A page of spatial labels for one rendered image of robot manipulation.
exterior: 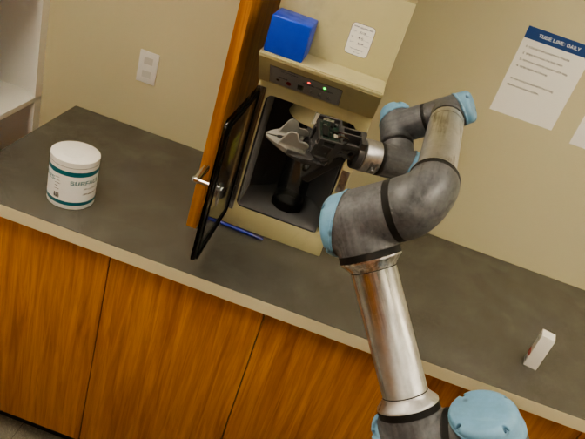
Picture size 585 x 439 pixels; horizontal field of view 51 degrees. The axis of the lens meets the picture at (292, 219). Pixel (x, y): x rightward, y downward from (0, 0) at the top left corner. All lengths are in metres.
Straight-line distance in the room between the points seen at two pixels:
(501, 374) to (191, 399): 0.90
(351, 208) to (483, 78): 1.09
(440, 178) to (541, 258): 1.31
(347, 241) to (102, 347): 1.06
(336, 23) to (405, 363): 0.88
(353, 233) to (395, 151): 0.35
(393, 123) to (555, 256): 1.10
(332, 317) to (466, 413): 0.62
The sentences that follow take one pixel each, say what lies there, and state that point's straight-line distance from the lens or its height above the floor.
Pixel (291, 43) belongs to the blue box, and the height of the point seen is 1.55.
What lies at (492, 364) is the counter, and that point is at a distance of 1.81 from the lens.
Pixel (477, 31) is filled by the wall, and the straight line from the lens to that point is 2.07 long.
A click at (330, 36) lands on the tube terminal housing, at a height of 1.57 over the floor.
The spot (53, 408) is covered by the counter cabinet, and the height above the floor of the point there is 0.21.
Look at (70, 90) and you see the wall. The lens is 2.45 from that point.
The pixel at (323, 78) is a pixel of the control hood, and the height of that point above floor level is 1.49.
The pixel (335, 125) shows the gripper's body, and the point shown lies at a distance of 1.34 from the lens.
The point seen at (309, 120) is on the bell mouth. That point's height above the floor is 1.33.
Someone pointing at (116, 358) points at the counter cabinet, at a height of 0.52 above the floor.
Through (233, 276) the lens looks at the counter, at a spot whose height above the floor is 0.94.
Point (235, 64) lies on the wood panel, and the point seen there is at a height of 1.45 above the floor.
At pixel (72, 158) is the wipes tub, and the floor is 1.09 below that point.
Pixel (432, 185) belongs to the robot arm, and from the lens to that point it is 1.09.
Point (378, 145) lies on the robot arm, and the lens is 1.38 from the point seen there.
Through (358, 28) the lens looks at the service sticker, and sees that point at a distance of 1.63.
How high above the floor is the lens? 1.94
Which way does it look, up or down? 30 degrees down
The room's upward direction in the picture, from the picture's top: 19 degrees clockwise
